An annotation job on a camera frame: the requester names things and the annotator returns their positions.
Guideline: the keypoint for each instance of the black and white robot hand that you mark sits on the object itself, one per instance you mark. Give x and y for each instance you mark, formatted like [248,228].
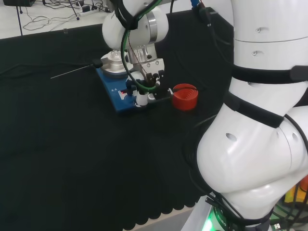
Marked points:
[151,67]

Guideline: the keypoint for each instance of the heater with blue base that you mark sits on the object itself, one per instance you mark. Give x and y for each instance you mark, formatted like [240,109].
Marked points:
[113,96]

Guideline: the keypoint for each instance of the clear round-bottom glass flask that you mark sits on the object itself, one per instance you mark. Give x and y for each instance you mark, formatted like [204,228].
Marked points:
[114,55]

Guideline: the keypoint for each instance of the red ribbed cylinder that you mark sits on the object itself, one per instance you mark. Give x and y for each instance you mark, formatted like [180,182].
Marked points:
[184,98]

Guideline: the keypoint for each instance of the thin metal probe rod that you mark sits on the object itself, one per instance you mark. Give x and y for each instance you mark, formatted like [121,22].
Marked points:
[72,71]

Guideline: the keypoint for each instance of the white power strip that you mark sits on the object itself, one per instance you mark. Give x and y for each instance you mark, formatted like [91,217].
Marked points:
[91,11]

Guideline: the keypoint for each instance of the black bench cloth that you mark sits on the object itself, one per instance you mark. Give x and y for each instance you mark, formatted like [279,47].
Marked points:
[72,156]

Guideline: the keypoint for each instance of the black tripod pole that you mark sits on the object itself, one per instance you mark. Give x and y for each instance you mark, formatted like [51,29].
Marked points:
[19,19]

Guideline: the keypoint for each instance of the yellow stop button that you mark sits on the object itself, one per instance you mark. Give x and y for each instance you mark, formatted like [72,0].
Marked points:
[292,192]

